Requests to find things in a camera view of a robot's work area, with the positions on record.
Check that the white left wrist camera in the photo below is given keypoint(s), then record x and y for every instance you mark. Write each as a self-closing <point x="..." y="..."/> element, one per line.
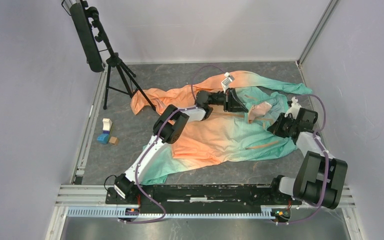
<point x="228" y="79"/>

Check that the aluminium frame rail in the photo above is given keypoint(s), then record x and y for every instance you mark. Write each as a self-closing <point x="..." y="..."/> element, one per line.
<point x="84" y="147"/>

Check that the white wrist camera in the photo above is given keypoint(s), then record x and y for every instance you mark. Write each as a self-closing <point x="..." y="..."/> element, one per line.
<point x="228" y="79"/>
<point x="294" y="106"/>

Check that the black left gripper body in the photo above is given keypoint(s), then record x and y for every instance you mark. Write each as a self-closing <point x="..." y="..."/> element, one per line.
<point x="226" y="100"/>

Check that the black light panel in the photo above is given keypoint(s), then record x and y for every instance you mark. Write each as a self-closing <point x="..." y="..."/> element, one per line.
<point x="84" y="31"/>

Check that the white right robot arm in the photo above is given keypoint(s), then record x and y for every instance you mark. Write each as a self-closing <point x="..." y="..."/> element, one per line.
<point x="321" y="177"/>

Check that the orange and teal jacket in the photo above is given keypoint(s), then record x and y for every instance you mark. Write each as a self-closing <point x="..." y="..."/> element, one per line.
<point x="230" y="136"/>

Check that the brown wooden cube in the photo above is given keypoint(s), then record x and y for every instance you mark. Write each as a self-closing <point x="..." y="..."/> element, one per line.
<point x="113" y="140"/>

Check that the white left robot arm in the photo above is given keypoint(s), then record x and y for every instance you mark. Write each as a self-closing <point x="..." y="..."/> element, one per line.
<point x="167" y="130"/>

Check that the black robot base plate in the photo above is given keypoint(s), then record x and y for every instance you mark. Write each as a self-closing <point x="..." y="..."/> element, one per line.
<point x="203" y="198"/>

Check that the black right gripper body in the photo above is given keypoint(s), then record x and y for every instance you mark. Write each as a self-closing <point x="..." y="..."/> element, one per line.
<point x="283" y="125"/>

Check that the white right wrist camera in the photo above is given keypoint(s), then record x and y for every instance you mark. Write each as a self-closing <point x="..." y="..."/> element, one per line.
<point x="294" y="106"/>

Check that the blue wooden block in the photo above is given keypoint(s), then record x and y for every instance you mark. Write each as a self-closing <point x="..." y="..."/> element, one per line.
<point x="103" y="138"/>

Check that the white wooden block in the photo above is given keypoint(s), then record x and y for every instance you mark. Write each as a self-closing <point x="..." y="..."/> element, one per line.
<point x="106" y="124"/>

